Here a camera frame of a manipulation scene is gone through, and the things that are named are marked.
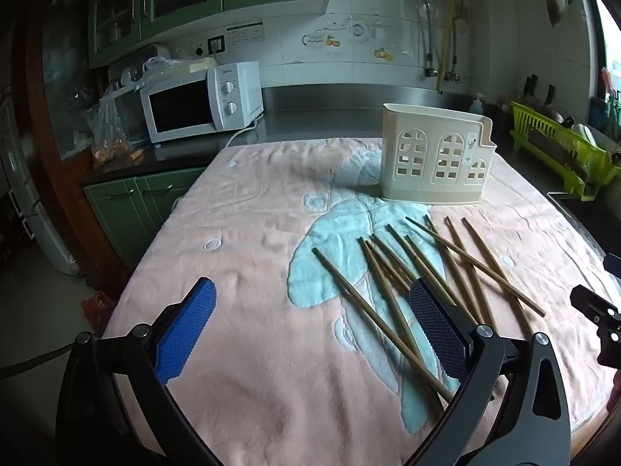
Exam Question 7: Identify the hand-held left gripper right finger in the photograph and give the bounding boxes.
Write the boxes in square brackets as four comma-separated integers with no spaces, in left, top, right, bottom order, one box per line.
[398,279,573,466]

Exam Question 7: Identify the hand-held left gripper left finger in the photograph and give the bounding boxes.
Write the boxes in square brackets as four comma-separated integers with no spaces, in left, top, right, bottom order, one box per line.
[55,276,219,466]

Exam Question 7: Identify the pile of wooden chopsticks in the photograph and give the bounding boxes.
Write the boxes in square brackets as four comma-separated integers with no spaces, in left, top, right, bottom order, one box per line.
[312,216,546,416]

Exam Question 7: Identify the cream plastic utensil holder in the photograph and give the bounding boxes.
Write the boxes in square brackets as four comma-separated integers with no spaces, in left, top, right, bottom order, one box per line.
[380,103,496,205]

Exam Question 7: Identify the red bag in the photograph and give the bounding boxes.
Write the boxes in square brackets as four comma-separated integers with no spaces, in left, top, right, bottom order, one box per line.
[82,291,114,321]

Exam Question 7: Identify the green plastic dish rack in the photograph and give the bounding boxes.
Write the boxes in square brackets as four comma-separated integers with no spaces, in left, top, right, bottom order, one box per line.
[509,101,621,202]

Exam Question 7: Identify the pink and blue blanket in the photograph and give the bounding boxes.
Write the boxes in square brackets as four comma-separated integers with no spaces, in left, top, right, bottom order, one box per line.
[99,137,613,466]

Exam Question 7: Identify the green base cabinet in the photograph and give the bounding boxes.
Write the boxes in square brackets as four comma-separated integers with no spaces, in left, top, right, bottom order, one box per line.
[83,167,207,273]

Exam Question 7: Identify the white plate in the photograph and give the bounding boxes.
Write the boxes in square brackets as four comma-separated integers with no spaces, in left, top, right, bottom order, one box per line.
[572,123,597,149]

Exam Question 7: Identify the grey refrigerator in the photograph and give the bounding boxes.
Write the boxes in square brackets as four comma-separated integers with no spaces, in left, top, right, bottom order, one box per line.
[0,85,81,277]

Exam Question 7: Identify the clear plastic bag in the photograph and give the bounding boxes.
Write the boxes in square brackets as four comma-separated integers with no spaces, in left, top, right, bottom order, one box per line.
[87,90,152,162]

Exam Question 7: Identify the white microwave oven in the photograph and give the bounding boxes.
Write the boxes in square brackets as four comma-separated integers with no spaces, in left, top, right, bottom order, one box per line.
[141,61,265,144]

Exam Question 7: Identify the pale yellow packet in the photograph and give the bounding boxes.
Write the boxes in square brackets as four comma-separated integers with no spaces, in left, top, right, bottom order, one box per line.
[141,56,217,89]

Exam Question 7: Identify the white microwave power cable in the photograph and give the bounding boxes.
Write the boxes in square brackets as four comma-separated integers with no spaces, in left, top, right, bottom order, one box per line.
[226,119,265,149]

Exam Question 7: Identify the steel flexible hose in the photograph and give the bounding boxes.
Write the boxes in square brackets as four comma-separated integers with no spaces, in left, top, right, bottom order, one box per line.
[421,0,436,78]
[449,14,469,83]

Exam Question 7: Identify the yellow gas hose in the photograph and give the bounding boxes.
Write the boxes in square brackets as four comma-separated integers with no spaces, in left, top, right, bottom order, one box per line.
[435,0,459,94]

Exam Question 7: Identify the white printed wall label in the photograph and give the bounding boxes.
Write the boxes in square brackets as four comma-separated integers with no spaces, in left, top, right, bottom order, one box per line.
[227,22,265,45]

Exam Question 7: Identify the green wall cabinet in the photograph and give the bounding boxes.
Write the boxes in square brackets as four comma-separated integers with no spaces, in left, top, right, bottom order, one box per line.
[78,0,331,69]

